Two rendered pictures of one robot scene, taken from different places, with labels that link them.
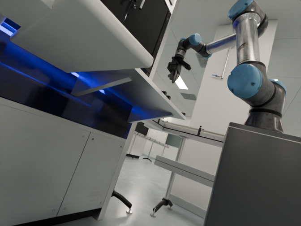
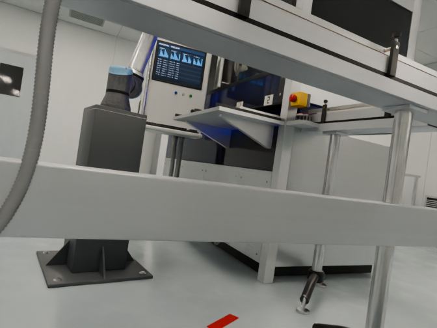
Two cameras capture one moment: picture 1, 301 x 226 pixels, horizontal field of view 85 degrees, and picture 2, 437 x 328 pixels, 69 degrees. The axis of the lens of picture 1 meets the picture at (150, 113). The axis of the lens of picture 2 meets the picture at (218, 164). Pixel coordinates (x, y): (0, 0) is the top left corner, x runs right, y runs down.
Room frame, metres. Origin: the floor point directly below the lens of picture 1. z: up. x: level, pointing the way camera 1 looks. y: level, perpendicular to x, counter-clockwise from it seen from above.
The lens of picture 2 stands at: (1.95, -1.57, 0.59)
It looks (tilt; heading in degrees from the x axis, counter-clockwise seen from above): 1 degrees up; 120
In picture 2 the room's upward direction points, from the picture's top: 8 degrees clockwise
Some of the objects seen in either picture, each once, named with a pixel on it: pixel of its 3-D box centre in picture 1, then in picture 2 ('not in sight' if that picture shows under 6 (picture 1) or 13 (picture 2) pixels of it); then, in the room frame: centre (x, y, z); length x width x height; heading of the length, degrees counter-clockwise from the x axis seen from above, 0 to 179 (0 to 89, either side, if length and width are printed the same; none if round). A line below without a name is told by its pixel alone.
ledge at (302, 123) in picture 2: not in sight; (304, 125); (1.47, 0.10, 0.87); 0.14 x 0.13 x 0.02; 57
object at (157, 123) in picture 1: (146, 114); (362, 114); (1.75, 0.03, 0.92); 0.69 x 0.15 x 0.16; 147
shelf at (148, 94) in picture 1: (132, 94); (227, 122); (0.98, 0.14, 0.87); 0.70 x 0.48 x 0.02; 147
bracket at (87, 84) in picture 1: (99, 86); (207, 134); (0.76, 0.27, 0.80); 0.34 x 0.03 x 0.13; 57
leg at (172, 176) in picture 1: (174, 169); (387, 233); (1.92, -0.46, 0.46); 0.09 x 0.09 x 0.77; 57
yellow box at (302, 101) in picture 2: not in sight; (300, 100); (1.43, 0.07, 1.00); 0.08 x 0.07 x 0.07; 57
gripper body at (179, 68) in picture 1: (175, 64); not in sight; (1.13, -0.06, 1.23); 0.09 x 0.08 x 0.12; 57
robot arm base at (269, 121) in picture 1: (262, 124); (116, 101); (0.65, -0.45, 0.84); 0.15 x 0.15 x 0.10
